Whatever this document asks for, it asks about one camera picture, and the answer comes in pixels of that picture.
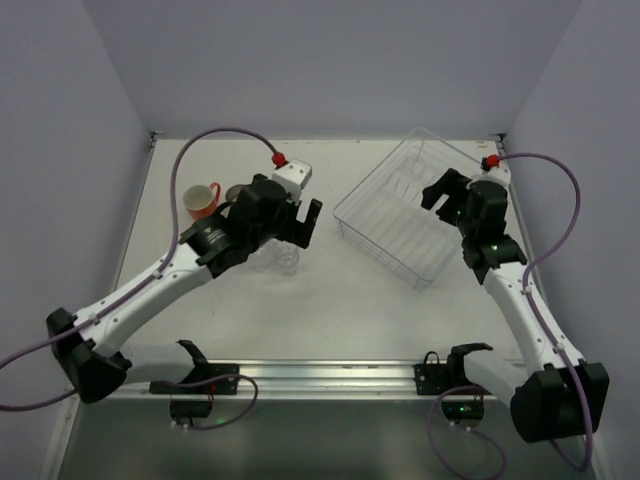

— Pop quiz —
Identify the steel tumbler with cork band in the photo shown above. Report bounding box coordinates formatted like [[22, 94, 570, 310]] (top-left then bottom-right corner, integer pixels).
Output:
[[225, 184, 244, 202]]

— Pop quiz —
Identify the orange mug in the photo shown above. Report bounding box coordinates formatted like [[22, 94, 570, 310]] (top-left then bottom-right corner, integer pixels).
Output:
[[182, 182, 221, 221]]

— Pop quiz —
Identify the clear ribbed glass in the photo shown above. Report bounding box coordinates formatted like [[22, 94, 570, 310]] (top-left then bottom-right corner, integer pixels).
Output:
[[248, 245, 275, 272]]

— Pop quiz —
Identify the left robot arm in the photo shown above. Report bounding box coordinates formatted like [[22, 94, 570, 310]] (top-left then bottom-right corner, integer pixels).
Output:
[[46, 163, 322, 403]]

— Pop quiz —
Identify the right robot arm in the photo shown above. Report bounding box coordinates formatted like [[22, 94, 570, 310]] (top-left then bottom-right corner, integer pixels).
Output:
[[421, 169, 609, 443]]

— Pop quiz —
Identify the right controller box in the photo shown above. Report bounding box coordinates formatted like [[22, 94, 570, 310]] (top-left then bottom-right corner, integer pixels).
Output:
[[440, 400, 485, 428]]

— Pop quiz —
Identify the controller box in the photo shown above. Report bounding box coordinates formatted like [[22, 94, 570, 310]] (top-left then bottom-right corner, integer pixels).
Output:
[[169, 400, 213, 426], [440, 400, 485, 428]]

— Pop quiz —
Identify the left controller box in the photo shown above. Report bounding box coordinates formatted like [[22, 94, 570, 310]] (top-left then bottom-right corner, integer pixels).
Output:
[[169, 400, 213, 426]]

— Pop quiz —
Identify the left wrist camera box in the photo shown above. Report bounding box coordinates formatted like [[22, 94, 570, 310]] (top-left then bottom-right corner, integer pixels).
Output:
[[271, 160, 313, 196]]

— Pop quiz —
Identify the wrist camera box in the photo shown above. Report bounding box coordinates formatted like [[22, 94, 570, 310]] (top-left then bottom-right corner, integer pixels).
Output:
[[271, 160, 313, 196], [481, 162, 511, 189]]

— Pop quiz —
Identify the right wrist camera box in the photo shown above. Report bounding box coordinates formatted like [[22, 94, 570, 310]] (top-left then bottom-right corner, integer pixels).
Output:
[[481, 162, 511, 189]]

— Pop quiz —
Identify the white wire dish rack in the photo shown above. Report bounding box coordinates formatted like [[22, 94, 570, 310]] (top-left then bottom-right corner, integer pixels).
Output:
[[333, 128, 498, 290]]

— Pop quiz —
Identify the aluminium mounting rail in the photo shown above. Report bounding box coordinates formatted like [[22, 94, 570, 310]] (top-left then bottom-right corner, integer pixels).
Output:
[[64, 355, 586, 401]]

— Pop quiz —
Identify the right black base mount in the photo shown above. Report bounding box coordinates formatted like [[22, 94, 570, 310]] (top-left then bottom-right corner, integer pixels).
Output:
[[413, 351, 473, 396]]

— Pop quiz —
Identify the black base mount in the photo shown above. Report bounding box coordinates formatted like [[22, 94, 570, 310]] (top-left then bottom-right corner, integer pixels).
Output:
[[149, 363, 240, 396], [413, 351, 473, 396]]

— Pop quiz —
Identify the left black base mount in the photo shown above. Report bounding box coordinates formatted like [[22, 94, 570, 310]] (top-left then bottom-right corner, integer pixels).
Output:
[[149, 363, 240, 396]]

